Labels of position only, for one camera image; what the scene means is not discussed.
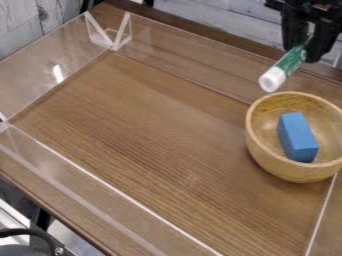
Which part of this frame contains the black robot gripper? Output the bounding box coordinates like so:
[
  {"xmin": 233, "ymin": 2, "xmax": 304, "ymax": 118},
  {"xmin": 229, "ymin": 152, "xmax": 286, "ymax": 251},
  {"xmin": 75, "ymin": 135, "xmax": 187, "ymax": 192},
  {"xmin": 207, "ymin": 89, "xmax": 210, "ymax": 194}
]
[{"xmin": 265, "ymin": 0, "xmax": 342, "ymax": 63}]

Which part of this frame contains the green and white marker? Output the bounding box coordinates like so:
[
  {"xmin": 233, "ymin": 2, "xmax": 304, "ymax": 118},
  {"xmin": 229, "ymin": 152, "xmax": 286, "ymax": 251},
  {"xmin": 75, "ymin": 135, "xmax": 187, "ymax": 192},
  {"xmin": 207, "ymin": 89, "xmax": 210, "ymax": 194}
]
[{"xmin": 258, "ymin": 37, "xmax": 312, "ymax": 93}]

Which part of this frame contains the brown wooden bowl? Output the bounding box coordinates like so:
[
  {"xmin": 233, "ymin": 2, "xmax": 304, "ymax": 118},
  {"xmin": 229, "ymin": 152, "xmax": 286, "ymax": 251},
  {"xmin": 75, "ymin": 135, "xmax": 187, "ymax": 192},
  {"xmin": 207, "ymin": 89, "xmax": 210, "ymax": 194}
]
[{"xmin": 245, "ymin": 91, "xmax": 342, "ymax": 183}]

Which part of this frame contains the blue rectangular block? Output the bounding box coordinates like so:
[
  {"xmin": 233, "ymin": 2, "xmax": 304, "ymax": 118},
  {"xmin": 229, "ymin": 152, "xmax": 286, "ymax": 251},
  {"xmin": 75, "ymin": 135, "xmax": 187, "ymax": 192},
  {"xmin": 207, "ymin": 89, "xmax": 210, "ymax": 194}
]
[{"xmin": 277, "ymin": 112, "xmax": 320, "ymax": 163}]

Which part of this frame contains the clear acrylic corner bracket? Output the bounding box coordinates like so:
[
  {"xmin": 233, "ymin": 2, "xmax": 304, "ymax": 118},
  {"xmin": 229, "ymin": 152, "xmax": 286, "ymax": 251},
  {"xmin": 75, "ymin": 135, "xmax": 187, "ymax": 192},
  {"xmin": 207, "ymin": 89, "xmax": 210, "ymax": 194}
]
[{"xmin": 85, "ymin": 12, "xmax": 133, "ymax": 51}]

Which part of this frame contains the black metal table frame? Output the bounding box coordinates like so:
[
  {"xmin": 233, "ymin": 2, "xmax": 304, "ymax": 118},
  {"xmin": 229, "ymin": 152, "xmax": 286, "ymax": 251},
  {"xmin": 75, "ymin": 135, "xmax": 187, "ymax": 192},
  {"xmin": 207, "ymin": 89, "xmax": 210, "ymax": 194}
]
[{"xmin": 0, "ymin": 178, "xmax": 77, "ymax": 256}]

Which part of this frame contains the black cable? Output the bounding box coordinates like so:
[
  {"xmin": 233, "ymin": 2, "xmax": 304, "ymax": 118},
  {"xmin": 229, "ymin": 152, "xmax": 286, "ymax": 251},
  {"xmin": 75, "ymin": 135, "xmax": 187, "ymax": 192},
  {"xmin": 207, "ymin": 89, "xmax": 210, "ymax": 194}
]
[{"xmin": 0, "ymin": 227, "xmax": 58, "ymax": 256}]

